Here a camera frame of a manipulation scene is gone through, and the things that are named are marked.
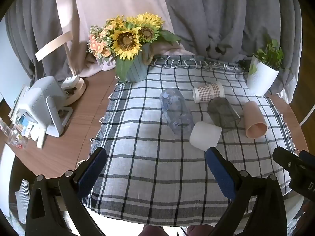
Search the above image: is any white tablet stand device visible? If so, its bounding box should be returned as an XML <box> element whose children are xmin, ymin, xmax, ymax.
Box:
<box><xmin>9</xmin><ymin>76</ymin><xmax>73</xmax><ymax>138</ymax></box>

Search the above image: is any checked beige cup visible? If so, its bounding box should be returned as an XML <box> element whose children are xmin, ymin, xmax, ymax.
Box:
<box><xmin>192</xmin><ymin>83</ymin><xmax>225</xmax><ymax>103</ymax></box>

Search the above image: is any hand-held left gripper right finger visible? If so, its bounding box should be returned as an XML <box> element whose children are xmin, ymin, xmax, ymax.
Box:
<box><xmin>205</xmin><ymin>147</ymin><xmax>288</xmax><ymax>236</ymax></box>

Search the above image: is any green leafy plant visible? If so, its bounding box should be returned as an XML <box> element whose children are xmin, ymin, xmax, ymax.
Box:
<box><xmin>248</xmin><ymin>39</ymin><xmax>290</xmax><ymax>75</ymax></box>

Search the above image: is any white cup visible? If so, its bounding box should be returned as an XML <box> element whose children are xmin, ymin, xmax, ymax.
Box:
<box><xmin>189</xmin><ymin>121</ymin><xmax>222</xmax><ymax>152</ymax></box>

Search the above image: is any dark grey translucent cup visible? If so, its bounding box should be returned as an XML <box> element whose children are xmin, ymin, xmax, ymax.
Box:
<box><xmin>207</xmin><ymin>97</ymin><xmax>242</xmax><ymax>134</ymax></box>

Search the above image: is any pink cloth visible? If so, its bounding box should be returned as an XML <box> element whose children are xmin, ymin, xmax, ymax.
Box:
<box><xmin>54</xmin><ymin>0</ymin><xmax>195</xmax><ymax>78</ymax></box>

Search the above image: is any white desk lamp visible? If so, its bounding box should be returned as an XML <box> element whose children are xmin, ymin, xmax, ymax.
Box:
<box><xmin>35</xmin><ymin>30</ymin><xmax>87</xmax><ymax>107</ymax></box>

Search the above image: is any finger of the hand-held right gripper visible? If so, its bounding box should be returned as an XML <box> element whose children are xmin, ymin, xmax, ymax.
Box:
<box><xmin>272</xmin><ymin>147</ymin><xmax>315</xmax><ymax>198</ymax></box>

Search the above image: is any striped cloth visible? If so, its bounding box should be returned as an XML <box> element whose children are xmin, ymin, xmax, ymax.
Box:
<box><xmin>15</xmin><ymin>179</ymin><xmax>31</xmax><ymax>224</ymax></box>

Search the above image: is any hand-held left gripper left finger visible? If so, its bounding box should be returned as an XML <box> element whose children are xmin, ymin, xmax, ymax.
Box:
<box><xmin>26</xmin><ymin>147</ymin><xmax>108</xmax><ymax>236</ymax></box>

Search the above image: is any grey-blue ribbed flower pot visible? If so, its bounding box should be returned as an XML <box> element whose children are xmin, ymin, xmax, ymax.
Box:
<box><xmin>124</xmin><ymin>44</ymin><xmax>152</xmax><ymax>83</ymax></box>

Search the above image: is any pink cup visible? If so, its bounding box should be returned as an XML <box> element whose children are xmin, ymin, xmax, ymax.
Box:
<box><xmin>243</xmin><ymin>101</ymin><xmax>268</xmax><ymax>138</ymax></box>

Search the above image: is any white cable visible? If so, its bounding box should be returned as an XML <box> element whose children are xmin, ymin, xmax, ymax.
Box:
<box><xmin>299</xmin><ymin>103</ymin><xmax>313</xmax><ymax>126</ymax></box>

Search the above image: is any checked grey tablecloth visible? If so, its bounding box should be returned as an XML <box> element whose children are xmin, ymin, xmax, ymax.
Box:
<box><xmin>81</xmin><ymin>55</ymin><xmax>297</xmax><ymax>227</ymax></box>

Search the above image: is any white ribbed plant pot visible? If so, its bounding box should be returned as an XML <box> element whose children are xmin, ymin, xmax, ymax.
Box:
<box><xmin>246</xmin><ymin>55</ymin><xmax>280</xmax><ymax>96</ymax></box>

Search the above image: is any grey curtain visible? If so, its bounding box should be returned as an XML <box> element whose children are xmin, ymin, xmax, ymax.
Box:
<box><xmin>5</xmin><ymin>0</ymin><xmax>303</xmax><ymax>104</ymax></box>

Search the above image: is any clear blue plastic cup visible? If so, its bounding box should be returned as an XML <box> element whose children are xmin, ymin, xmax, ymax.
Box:
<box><xmin>160</xmin><ymin>88</ymin><xmax>194</xmax><ymax>135</ymax></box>

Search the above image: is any sunflower bouquet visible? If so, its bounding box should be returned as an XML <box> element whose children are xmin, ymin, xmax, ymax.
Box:
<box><xmin>87</xmin><ymin>12</ymin><xmax>182</xmax><ymax>83</ymax></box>

